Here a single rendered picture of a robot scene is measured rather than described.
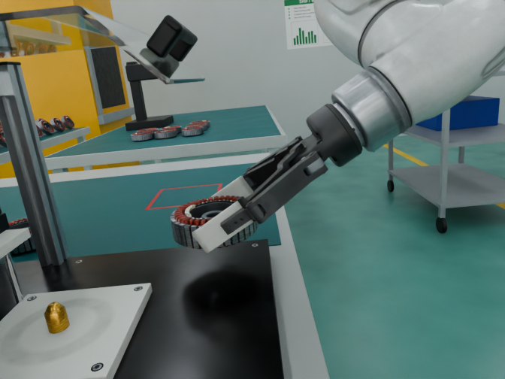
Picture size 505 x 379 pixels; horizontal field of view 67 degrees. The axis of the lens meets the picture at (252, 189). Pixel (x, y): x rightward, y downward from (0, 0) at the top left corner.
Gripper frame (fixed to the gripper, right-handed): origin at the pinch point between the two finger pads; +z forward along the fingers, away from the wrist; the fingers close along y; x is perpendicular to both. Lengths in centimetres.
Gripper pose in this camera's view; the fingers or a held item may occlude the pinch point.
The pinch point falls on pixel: (216, 216)
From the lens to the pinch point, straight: 50.8
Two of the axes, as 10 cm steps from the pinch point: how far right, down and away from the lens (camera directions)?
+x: -5.8, -7.8, -2.3
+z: -8.1, 5.6, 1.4
